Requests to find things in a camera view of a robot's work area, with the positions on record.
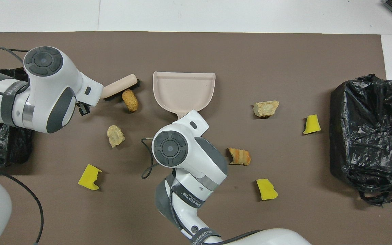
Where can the lumpy pale bread piece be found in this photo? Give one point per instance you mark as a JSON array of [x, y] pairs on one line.
[[115, 136]]

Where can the beige brush with black bristles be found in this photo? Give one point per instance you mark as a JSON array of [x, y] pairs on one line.
[[121, 85]]

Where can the brown fried bread roll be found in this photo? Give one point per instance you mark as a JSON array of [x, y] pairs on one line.
[[130, 100]]

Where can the notched yellow sponge piece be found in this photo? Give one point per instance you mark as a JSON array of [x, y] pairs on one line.
[[87, 177]]

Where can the beige plastic dustpan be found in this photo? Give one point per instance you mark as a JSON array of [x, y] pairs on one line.
[[182, 90]]

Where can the orange croissant piece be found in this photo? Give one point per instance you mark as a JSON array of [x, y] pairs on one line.
[[239, 156]]

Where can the angular pale bread chunk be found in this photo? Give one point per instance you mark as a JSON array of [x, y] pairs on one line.
[[266, 108]]

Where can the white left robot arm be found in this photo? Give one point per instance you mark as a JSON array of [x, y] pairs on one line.
[[46, 88]]

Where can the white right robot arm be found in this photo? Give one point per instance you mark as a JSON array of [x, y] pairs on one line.
[[189, 160]]

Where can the bin with black bag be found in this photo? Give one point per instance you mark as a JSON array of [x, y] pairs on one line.
[[9, 149], [369, 136]]

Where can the brown table mat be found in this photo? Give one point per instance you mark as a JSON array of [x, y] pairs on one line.
[[216, 54]]

